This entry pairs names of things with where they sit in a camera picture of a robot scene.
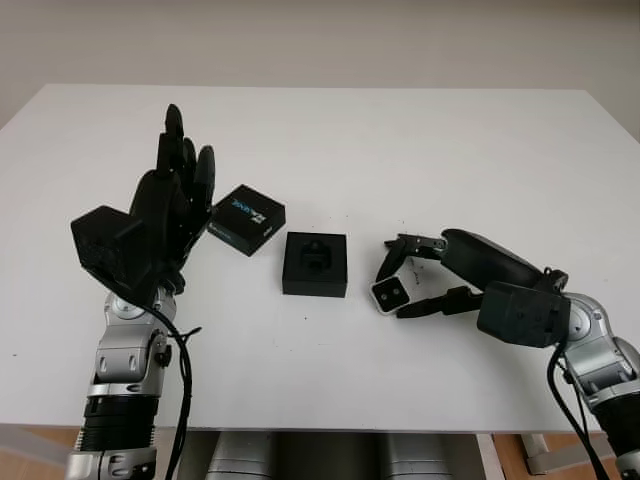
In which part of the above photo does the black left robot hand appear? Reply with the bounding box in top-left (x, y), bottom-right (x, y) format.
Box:
top-left (127, 103), bottom-right (219, 297)

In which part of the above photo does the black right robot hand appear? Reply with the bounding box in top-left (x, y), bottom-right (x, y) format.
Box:
top-left (374, 228), bottom-right (570, 320)

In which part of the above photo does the black RealSense box lid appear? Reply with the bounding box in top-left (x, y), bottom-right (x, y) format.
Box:
top-left (206, 184), bottom-right (288, 258)

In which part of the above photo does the small silver depth camera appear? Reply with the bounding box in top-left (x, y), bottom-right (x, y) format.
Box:
top-left (370, 272), bottom-right (413, 317)

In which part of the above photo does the black box base foam insert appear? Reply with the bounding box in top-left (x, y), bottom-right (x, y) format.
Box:
top-left (280, 230), bottom-right (349, 299)

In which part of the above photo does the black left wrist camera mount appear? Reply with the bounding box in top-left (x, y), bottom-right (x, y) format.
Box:
top-left (69, 204), bottom-right (162, 307)

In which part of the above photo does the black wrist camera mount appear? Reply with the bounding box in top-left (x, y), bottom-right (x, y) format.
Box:
top-left (475, 279), bottom-right (572, 350)
top-left (69, 204), bottom-right (162, 307)

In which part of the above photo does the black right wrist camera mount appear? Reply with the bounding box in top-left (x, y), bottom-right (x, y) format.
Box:
top-left (475, 279), bottom-right (572, 350)

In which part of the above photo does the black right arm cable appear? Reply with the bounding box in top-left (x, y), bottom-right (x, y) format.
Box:
top-left (547, 344), bottom-right (621, 480)

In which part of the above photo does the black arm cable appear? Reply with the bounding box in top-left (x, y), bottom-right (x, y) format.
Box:
top-left (547, 344), bottom-right (621, 480)
top-left (134, 294), bottom-right (204, 480)

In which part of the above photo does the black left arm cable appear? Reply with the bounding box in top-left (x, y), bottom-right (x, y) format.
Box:
top-left (134, 294), bottom-right (204, 480)

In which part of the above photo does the white table leg frame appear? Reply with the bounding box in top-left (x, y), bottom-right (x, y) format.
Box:
top-left (474, 433), bottom-right (551, 476)

